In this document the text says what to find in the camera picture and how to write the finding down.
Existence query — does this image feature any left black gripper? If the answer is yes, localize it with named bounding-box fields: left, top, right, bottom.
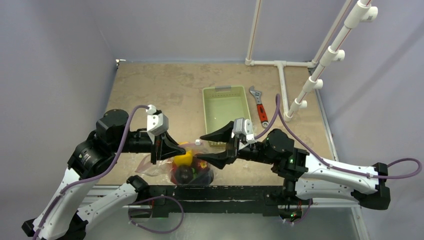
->
left=112, top=128, right=187, bottom=163

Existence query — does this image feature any yellow toy bell pepper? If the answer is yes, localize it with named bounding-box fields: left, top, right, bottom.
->
left=173, top=150, right=193, bottom=167

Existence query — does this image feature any clear zip top bag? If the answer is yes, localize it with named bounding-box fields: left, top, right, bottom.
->
left=135, top=139, right=215, bottom=186

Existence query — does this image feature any dark purple toy plum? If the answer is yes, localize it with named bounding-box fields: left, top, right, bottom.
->
left=174, top=165, right=195, bottom=185

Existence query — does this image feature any green plastic basket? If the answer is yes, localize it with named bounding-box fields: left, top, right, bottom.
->
left=202, top=85, right=251, bottom=134

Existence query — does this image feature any dark red toy apple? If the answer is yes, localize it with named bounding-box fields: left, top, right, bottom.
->
left=192, top=158, right=210, bottom=174

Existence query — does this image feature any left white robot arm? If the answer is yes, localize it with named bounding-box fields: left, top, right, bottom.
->
left=22, top=105, right=186, bottom=240

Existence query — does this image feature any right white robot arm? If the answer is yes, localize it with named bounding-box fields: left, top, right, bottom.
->
left=197, top=121, right=391, bottom=210

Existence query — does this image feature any grey adjustable wrench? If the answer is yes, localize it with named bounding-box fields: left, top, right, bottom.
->
left=249, top=85, right=269, bottom=128

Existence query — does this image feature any black base bar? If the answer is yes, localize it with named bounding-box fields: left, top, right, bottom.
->
left=137, top=185, right=313, bottom=218

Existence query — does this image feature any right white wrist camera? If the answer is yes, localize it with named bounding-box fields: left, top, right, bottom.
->
left=231, top=117, right=256, bottom=144

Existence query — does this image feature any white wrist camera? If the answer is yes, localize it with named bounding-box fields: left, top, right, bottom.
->
left=231, top=117, right=256, bottom=144
left=146, top=104, right=169, bottom=136

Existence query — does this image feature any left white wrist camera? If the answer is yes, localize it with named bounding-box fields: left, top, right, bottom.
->
left=146, top=104, right=169, bottom=136

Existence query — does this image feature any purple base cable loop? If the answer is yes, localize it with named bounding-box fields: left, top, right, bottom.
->
left=127, top=195, right=185, bottom=235

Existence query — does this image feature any white pvc pipe frame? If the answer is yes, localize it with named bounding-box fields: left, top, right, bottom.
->
left=244, top=0, right=379, bottom=122

